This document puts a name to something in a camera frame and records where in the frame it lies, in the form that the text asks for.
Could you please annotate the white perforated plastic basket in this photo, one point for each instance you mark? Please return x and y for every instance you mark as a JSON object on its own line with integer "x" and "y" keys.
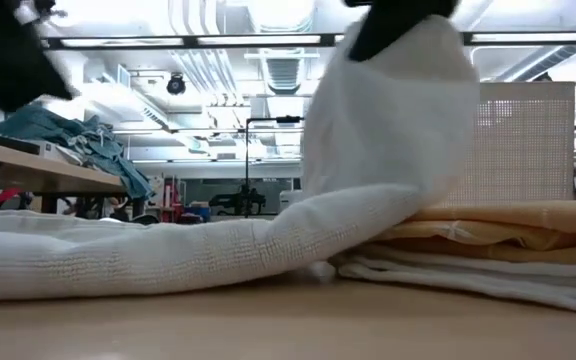
{"x": 523, "y": 150}

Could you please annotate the black metal frame stand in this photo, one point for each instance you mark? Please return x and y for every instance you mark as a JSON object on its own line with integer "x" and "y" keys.
{"x": 288, "y": 119}

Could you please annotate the long ceiling light fixture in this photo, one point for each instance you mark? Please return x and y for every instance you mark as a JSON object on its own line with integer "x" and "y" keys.
{"x": 190, "y": 41}

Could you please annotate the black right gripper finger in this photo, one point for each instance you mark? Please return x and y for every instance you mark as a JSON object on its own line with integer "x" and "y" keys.
{"x": 393, "y": 20}

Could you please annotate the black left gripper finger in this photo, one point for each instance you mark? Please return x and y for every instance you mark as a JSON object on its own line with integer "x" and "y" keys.
{"x": 3, "y": 60}

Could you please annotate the cream towel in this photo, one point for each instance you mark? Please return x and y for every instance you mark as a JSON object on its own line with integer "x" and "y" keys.
{"x": 218, "y": 250}

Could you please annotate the white towel with red stripes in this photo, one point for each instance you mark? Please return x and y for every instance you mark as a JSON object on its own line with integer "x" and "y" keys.
{"x": 468, "y": 280}

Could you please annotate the black ceiling spotlight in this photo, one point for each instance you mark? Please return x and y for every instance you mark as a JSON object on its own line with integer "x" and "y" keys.
{"x": 543, "y": 77}
{"x": 176, "y": 85}

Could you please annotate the pile of blue clothes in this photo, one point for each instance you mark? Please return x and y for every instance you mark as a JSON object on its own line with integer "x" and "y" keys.
{"x": 43, "y": 127}

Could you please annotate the wooden workbench with steel frame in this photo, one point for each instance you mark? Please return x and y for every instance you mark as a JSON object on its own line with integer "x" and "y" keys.
{"x": 28, "y": 170}

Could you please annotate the blue crate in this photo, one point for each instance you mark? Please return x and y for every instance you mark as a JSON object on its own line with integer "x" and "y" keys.
{"x": 200, "y": 211}

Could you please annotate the white box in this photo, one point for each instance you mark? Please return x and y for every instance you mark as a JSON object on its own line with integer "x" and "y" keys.
{"x": 53, "y": 150}

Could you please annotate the yellow checked towel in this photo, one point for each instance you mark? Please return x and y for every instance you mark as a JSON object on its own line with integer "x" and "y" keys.
{"x": 518, "y": 225}

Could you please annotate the red upright equipment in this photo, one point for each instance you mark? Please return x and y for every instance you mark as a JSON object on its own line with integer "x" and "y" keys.
{"x": 172, "y": 195}

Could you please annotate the black background robot arm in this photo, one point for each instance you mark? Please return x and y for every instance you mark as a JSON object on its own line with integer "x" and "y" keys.
{"x": 238, "y": 200}

